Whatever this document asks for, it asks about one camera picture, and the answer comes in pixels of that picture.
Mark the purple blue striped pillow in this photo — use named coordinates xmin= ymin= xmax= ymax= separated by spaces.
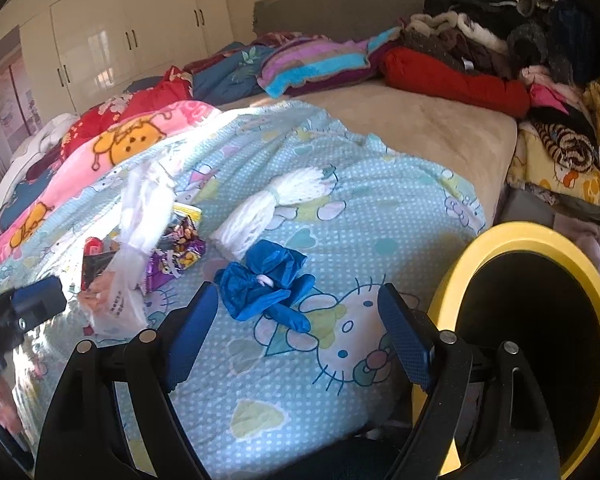
xmin=258 ymin=27 xmax=401 ymax=99

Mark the red snack wrapper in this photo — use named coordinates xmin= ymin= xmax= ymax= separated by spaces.
xmin=81 ymin=237 xmax=119 ymax=292

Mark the red cushion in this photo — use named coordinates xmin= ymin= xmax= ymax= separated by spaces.
xmin=379 ymin=47 xmax=530 ymax=119

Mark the beige mattress cover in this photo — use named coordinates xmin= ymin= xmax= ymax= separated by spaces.
xmin=220 ymin=79 xmax=519 ymax=226

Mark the pink bear print blanket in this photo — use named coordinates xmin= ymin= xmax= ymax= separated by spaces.
xmin=0 ymin=100 xmax=220 ymax=264

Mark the red floral quilt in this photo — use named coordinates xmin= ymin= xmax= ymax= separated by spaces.
xmin=59 ymin=65 xmax=195 ymax=162

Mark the blue plastic bag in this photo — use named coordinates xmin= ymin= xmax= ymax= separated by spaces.
xmin=214 ymin=240 xmax=315 ymax=334

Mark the Hello Kitty blue bedsheet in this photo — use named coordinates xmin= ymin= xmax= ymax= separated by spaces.
xmin=0 ymin=101 xmax=486 ymax=479

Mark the lilac sweater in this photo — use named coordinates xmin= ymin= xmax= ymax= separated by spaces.
xmin=553 ymin=214 xmax=600 ymax=274

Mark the pile of dark clothes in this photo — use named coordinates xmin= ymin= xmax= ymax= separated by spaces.
xmin=402 ymin=0 xmax=600 ymax=88

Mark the person's left hand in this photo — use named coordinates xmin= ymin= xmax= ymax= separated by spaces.
xmin=0 ymin=377 xmax=22 ymax=434

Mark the white glossy wardrobe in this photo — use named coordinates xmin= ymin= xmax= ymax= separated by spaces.
xmin=0 ymin=0 xmax=233 ymax=120

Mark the blue floral quilt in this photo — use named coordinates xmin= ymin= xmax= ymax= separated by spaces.
xmin=124 ymin=40 xmax=276 ymax=108

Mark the yellow rimmed black trash bin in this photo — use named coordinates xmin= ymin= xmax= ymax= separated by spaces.
xmin=393 ymin=222 xmax=600 ymax=479

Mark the grey headboard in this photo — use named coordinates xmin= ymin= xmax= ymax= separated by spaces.
xmin=252 ymin=0 xmax=425 ymax=42

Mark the clear white plastic bag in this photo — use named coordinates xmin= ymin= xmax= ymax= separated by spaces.
xmin=78 ymin=162 xmax=175 ymax=339

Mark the yellow white snack wrapper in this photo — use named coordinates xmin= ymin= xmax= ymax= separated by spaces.
xmin=172 ymin=203 xmax=202 ymax=226

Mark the yellow cartoon print blanket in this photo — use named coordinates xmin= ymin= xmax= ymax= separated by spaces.
xmin=506 ymin=122 xmax=600 ymax=224

